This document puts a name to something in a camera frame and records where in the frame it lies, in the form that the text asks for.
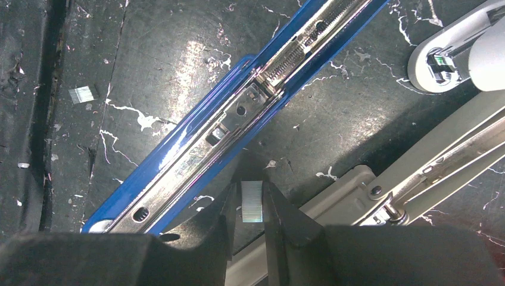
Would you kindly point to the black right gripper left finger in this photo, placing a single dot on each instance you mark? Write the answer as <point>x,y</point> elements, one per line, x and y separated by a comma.
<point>196,252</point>

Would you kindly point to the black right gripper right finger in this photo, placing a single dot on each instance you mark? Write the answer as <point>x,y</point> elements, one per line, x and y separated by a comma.
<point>300,251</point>

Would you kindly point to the black silver stapler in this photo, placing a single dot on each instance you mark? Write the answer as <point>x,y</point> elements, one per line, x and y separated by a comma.
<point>447,158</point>

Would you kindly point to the silver staple strip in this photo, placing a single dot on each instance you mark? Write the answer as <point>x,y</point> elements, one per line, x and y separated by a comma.
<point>252,201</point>

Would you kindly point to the blue stapler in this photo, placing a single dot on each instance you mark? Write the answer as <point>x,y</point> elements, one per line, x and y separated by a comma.
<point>229,116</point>

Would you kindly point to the loose staple strip on mat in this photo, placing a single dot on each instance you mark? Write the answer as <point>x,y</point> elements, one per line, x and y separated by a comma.
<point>82,94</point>

